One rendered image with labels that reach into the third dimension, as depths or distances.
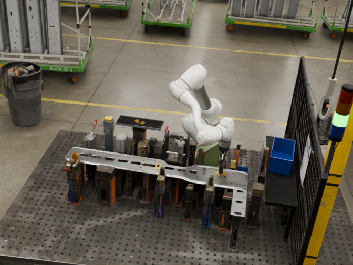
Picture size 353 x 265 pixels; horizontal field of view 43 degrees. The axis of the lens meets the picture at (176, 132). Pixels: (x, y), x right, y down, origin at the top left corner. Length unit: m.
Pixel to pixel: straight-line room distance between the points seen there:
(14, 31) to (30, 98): 1.90
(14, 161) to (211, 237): 2.80
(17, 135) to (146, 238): 3.03
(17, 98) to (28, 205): 2.47
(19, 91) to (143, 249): 3.18
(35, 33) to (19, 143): 2.28
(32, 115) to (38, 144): 0.49
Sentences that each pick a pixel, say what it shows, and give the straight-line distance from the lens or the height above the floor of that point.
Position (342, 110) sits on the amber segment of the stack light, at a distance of 2.28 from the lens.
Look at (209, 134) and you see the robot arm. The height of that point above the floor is 1.43.
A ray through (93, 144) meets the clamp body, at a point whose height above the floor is 1.01.
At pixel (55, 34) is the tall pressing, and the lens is 7.25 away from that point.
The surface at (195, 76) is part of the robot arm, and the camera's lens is 3.38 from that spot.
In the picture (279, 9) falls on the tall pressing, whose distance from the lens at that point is 10.20.
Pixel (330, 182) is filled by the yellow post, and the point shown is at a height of 1.45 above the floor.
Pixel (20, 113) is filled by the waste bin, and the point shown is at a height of 0.19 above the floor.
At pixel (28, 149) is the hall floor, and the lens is 5.50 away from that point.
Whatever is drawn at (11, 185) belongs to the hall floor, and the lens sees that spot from 4.95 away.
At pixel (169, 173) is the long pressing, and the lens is 3.26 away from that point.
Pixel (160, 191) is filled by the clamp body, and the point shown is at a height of 0.94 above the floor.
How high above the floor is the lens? 2.90
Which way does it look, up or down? 30 degrees down
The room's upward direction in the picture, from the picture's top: 4 degrees clockwise
